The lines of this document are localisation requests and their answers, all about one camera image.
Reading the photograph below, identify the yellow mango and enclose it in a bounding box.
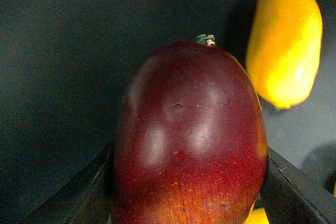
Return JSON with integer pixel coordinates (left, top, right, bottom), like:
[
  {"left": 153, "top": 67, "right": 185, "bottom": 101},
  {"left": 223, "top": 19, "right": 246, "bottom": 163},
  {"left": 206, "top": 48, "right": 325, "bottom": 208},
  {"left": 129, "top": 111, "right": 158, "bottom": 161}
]
[{"left": 246, "top": 0, "right": 323, "bottom": 110}]

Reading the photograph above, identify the red mango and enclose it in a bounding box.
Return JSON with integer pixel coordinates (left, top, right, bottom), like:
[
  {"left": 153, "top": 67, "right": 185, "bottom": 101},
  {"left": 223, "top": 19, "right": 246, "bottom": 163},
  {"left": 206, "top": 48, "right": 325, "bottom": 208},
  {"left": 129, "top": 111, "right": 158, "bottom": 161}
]
[{"left": 113, "top": 35, "right": 267, "bottom": 223}]

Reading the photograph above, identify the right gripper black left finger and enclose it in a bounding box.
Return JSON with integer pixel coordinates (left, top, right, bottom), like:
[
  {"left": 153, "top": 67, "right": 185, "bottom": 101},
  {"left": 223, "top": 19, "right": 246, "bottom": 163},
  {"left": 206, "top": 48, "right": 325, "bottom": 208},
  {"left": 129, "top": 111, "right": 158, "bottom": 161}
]
[{"left": 21, "top": 143, "right": 112, "bottom": 223}]

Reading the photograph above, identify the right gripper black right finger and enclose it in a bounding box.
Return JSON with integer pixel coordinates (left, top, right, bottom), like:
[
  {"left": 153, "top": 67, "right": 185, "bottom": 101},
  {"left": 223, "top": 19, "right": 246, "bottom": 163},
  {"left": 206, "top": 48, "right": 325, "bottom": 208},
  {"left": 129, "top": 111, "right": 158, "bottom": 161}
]
[{"left": 260, "top": 147, "right": 335, "bottom": 224}]

